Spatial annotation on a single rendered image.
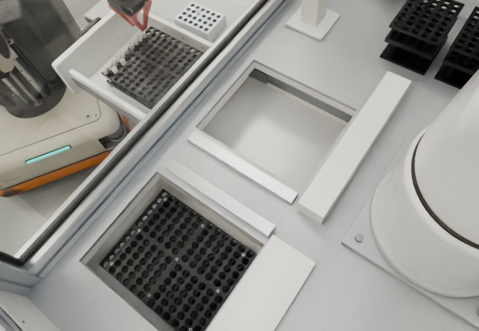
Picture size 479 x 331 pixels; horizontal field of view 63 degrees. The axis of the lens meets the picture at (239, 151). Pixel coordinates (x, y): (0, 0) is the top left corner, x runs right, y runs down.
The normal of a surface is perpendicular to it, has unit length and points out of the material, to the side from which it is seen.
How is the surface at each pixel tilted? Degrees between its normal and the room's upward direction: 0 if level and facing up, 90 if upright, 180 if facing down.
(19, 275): 90
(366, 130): 0
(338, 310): 0
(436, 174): 90
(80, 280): 0
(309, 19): 90
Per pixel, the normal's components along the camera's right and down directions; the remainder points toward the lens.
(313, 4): -0.59, 0.74
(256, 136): -0.10, -0.47
